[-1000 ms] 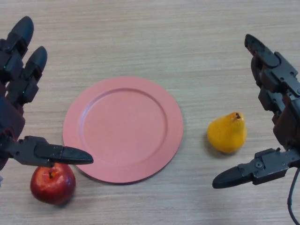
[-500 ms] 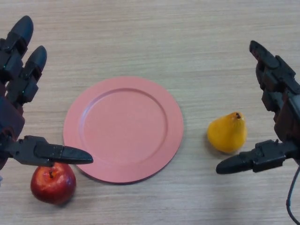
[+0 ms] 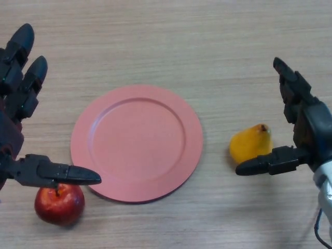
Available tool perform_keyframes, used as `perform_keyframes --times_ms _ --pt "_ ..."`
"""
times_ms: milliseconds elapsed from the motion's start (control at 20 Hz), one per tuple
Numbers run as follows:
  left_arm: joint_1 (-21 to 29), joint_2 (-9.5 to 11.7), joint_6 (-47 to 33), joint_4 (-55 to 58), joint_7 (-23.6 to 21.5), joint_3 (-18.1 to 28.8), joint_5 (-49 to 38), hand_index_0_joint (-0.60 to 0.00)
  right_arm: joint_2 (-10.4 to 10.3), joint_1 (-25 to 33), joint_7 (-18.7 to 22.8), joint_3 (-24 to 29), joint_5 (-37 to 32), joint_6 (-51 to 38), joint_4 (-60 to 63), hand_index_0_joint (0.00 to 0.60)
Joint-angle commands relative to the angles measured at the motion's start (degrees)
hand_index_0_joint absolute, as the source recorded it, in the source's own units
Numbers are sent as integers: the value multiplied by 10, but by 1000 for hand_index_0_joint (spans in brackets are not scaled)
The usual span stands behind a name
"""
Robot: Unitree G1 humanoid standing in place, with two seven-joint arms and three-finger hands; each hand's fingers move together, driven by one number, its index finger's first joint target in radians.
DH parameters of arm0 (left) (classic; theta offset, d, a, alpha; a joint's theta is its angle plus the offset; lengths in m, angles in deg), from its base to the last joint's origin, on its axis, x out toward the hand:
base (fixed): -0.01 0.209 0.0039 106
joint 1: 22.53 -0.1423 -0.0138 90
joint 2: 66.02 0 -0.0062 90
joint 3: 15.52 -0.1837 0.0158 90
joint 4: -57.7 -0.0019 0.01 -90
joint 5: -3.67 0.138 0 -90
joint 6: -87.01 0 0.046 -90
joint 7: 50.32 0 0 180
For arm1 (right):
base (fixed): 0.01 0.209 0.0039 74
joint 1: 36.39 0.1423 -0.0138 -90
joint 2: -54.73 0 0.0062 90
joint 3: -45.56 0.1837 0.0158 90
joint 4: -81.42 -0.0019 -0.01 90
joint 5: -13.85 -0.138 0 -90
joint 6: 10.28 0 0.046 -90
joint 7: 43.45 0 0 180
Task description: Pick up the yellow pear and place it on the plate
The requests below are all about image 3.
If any pink round plate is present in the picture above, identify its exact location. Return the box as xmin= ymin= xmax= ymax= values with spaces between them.
xmin=70 ymin=84 xmax=204 ymax=205

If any yellow pear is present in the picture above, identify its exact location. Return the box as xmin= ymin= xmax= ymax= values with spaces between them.
xmin=229 ymin=123 xmax=274 ymax=164

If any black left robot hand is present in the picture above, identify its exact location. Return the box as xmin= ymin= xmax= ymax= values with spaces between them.
xmin=0 ymin=23 xmax=102 ymax=192

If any red apple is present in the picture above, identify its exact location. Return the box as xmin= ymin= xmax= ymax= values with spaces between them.
xmin=34 ymin=183 xmax=86 ymax=227

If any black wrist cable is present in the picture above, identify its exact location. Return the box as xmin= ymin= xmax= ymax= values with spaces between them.
xmin=314 ymin=207 xmax=332 ymax=249

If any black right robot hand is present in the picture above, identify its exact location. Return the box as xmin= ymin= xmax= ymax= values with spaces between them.
xmin=235 ymin=57 xmax=332 ymax=176

